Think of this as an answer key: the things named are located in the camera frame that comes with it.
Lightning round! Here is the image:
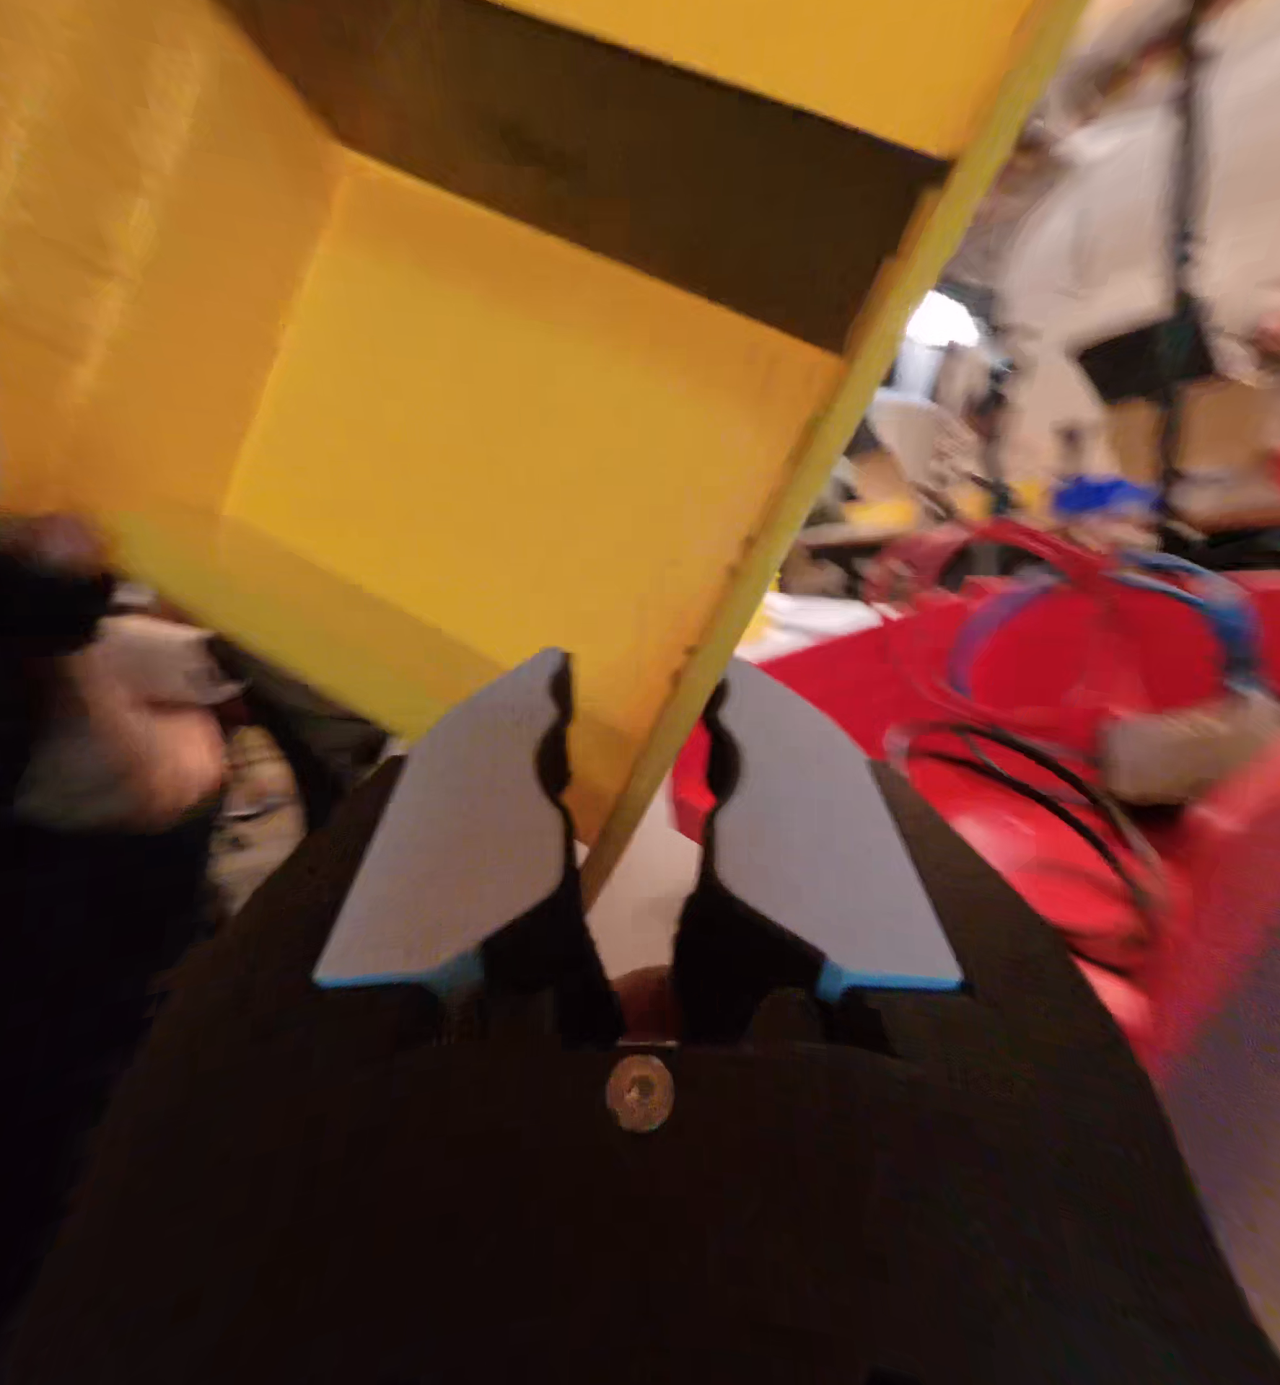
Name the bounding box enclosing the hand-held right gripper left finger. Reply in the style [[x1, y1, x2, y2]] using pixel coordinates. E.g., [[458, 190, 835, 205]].
[[312, 649, 577, 994]]

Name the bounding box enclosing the red plastic bin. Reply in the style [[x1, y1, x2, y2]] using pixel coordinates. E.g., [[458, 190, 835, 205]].
[[670, 568, 1280, 1072]]

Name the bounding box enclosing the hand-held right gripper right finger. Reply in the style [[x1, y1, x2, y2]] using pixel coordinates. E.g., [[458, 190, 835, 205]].
[[698, 659, 971, 998]]

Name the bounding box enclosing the blue ethernet cable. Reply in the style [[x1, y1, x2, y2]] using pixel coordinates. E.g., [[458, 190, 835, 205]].
[[943, 545, 1265, 706]]

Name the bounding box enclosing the yellow plastic bin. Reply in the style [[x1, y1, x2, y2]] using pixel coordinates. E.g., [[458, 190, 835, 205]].
[[0, 0, 1086, 901]]

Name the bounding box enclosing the red ethernet cable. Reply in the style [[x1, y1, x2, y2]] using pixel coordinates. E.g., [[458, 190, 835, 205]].
[[883, 517, 1247, 758]]

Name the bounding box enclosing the black ethernet cable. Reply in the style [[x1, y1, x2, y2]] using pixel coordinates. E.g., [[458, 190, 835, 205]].
[[883, 719, 1172, 969]]

